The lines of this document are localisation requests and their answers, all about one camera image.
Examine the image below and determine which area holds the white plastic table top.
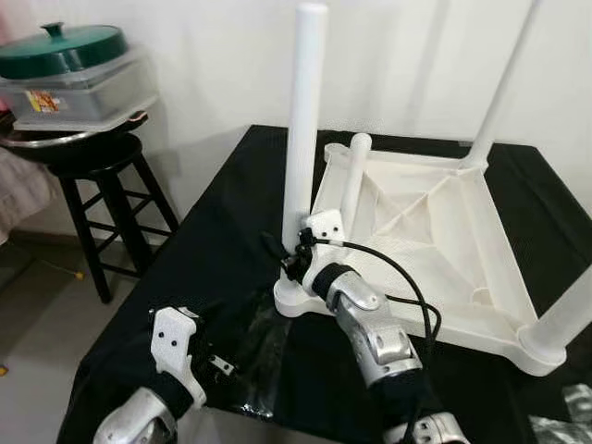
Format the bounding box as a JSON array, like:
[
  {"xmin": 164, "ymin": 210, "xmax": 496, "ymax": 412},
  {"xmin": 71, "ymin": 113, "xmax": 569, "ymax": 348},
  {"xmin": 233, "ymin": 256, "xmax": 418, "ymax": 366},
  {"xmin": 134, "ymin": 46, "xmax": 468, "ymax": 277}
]
[{"xmin": 273, "ymin": 143, "xmax": 592, "ymax": 376}]

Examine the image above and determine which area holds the clear container green lid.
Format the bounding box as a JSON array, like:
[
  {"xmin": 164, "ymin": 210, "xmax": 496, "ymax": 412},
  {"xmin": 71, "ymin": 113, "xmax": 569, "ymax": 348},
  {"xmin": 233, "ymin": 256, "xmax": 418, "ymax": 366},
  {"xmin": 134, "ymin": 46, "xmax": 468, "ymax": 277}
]
[{"xmin": 0, "ymin": 23, "xmax": 158, "ymax": 130}]

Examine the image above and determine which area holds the beige tablecloth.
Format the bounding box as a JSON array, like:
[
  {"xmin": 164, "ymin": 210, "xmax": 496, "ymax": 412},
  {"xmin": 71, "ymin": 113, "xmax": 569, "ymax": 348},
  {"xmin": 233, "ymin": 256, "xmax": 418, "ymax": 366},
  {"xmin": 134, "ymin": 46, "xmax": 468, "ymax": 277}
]
[{"xmin": 0, "ymin": 148, "xmax": 52, "ymax": 246}]

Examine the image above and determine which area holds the black tablecloth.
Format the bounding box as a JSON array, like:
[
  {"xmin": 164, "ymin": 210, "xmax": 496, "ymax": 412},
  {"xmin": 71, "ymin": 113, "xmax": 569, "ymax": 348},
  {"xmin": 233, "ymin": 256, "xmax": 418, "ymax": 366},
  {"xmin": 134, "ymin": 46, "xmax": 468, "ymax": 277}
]
[{"xmin": 55, "ymin": 125, "xmax": 592, "ymax": 444}]

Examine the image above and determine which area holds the clear adhesive tape patch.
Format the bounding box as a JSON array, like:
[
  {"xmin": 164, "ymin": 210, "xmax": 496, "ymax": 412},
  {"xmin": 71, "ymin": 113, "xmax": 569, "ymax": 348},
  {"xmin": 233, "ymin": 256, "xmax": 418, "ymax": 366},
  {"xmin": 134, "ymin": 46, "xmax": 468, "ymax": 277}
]
[
  {"xmin": 236, "ymin": 305, "xmax": 292, "ymax": 417},
  {"xmin": 532, "ymin": 379, "xmax": 592, "ymax": 444}
]

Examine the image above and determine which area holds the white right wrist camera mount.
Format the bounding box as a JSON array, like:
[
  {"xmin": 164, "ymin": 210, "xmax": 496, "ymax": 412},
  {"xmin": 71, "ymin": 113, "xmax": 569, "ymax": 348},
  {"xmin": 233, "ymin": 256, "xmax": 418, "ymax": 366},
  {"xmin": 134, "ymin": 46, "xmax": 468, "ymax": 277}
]
[{"xmin": 301, "ymin": 211, "xmax": 348, "ymax": 278}]

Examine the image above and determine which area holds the dark wooden stool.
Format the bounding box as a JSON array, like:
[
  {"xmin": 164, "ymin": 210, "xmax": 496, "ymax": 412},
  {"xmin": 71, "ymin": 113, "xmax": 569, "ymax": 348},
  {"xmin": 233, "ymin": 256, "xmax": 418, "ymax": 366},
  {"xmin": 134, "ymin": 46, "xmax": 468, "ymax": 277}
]
[{"xmin": 46, "ymin": 139, "xmax": 179, "ymax": 304}]

